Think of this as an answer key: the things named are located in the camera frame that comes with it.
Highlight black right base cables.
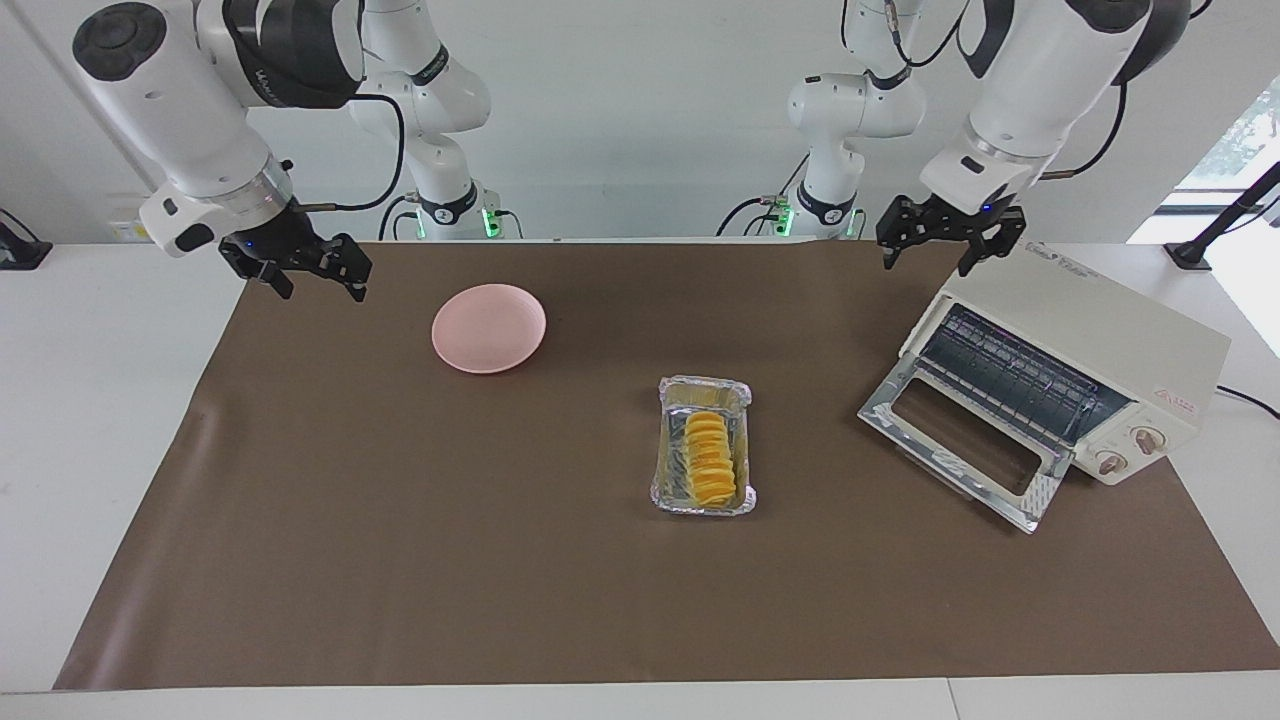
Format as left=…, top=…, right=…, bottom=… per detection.
left=378, top=195, right=421, bottom=241

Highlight white toaster oven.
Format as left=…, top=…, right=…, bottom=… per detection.
left=898, top=252, right=1233, bottom=487

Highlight black desk mount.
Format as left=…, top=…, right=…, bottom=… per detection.
left=0, top=208, right=53, bottom=271

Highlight black clamp stand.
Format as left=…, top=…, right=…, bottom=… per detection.
left=1165, top=160, right=1280, bottom=271

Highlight black base cables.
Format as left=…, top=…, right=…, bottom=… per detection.
left=378, top=195, right=421, bottom=241
left=715, top=150, right=811, bottom=238

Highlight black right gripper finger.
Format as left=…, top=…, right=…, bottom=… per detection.
left=320, top=233, right=373, bottom=303
left=250, top=262, right=298, bottom=301

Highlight aluminium foil tray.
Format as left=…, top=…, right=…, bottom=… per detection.
left=650, top=375, right=758, bottom=518

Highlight sliced yellow bread loaf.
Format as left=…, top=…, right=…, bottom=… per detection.
left=682, top=410, right=739, bottom=508

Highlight window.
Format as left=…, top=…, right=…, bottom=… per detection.
left=1175, top=75, right=1280, bottom=196

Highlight black left base cables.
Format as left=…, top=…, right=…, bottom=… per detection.
left=715, top=150, right=811, bottom=238

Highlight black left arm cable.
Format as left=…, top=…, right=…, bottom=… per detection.
left=895, top=0, right=971, bottom=66

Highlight pink round plate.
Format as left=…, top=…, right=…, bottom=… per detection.
left=431, top=284, right=548, bottom=375

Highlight metal oven wire rack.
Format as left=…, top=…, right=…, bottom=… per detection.
left=918, top=305, right=1131, bottom=451

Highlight brown table mat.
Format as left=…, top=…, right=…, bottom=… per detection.
left=52, top=240, right=1280, bottom=693

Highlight black oven power cord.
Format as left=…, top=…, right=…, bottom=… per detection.
left=1215, top=385, right=1280, bottom=419

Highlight glass oven door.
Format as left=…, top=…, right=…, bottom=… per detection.
left=857, top=355, right=1076, bottom=535

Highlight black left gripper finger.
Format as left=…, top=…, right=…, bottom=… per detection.
left=878, top=200, right=916, bottom=271
left=958, top=215, right=1026, bottom=279

